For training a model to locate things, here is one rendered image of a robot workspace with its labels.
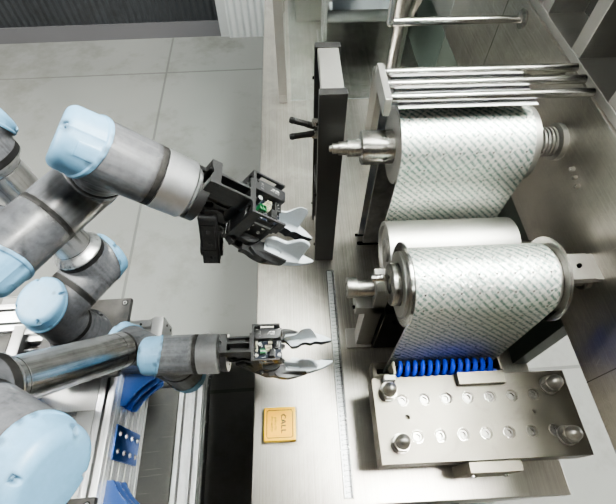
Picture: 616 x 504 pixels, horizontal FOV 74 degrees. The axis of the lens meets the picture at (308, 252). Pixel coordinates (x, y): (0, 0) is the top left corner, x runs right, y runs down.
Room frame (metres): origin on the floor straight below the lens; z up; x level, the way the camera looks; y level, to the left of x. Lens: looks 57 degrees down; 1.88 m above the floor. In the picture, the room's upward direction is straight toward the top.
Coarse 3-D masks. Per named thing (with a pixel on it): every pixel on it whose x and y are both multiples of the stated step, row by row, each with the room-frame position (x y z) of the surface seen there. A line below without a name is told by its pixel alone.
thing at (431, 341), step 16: (416, 336) 0.28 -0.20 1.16; (432, 336) 0.28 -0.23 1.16; (448, 336) 0.28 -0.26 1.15; (464, 336) 0.29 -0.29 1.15; (480, 336) 0.29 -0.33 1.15; (496, 336) 0.29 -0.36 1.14; (512, 336) 0.29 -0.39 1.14; (400, 352) 0.28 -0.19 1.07; (416, 352) 0.28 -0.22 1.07; (432, 352) 0.28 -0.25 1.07; (448, 352) 0.29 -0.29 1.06; (464, 352) 0.29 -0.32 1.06; (480, 352) 0.29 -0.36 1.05; (496, 352) 0.29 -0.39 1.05
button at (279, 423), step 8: (264, 408) 0.20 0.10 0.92; (272, 408) 0.20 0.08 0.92; (280, 408) 0.20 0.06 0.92; (288, 408) 0.20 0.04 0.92; (264, 416) 0.19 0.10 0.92; (272, 416) 0.19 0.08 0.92; (280, 416) 0.19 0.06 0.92; (288, 416) 0.19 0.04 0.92; (264, 424) 0.17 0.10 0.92; (272, 424) 0.17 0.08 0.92; (280, 424) 0.17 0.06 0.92; (288, 424) 0.17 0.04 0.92; (264, 432) 0.15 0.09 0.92; (272, 432) 0.15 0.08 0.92; (280, 432) 0.15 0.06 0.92; (288, 432) 0.15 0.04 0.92; (264, 440) 0.14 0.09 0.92; (272, 440) 0.14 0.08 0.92; (280, 440) 0.14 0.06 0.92; (288, 440) 0.14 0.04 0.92
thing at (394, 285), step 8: (392, 264) 0.36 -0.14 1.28; (392, 272) 0.35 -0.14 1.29; (400, 272) 0.34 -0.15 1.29; (392, 280) 0.33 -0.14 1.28; (400, 280) 0.33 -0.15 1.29; (392, 288) 0.32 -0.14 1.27; (400, 288) 0.32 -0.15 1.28; (392, 296) 0.31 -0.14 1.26; (400, 296) 0.31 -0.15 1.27; (392, 304) 0.31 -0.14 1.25; (400, 304) 0.31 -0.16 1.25
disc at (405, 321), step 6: (396, 246) 0.41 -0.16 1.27; (402, 246) 0.38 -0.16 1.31; (402, 252) 0.38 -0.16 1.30; (408, 252) 0.36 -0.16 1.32; (408, 258) 0.35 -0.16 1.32; (408, 264) 0.34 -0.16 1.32; (408, 270) 0.33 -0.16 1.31; (408, 276) 0.33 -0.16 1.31; (414, 282) 0.31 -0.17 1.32; (414, 288) 0.30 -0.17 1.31; (414, 294) 0.29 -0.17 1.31; (414, 300) 0.29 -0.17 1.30; (408, 306) 0.29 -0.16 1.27; (414, 306) 0.28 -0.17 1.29; (408, 312) 0.28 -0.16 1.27; (402, 318) 0.29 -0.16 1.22; (408, 318) 0.27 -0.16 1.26; (402, 324) 0.28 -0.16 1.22; (408, 324) 0.27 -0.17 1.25
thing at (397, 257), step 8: (392, 256) 0.40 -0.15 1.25; (400, 256) 0.37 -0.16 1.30; (400, 264) 0.36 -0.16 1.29; (560, 264) 0.35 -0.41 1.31; (560, 272) 0.33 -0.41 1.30; (408, 280) 0.32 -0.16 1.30; (408, 288) 0.31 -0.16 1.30; (408, 296) 0.30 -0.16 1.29; (560, 296) 0.30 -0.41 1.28; (408, 304) 0.29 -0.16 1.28; (400, 312) 0.29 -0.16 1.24
